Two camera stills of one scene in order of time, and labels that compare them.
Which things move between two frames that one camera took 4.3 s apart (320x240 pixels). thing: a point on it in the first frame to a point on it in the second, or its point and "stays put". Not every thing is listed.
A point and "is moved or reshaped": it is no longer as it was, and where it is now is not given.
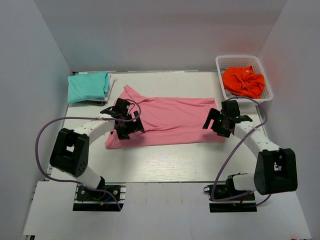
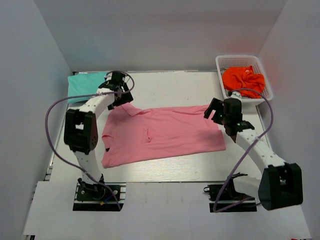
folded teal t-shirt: [86, 86] stays put
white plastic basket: [242, 78] stays put
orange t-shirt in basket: [243, 80] stays put
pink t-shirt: [169, 121] is moved or reshaped
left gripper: [123, 134] to [127, 97]
